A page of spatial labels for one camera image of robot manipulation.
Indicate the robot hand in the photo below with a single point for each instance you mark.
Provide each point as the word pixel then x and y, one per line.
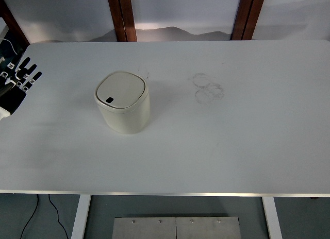
pixel 11 100

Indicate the cream trash bin with lid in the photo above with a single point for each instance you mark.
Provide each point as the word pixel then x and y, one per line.
pixel 126 118

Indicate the landscape painted screen panel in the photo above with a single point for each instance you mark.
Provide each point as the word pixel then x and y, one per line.
pixel 296 15
pixel 64 15
pixel 185 12

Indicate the white table leg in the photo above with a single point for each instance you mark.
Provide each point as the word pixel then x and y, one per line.
pixel 80 218
pixel 272 218

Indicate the grey metal plate with screws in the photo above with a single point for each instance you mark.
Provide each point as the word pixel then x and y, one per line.
pixel 154 230

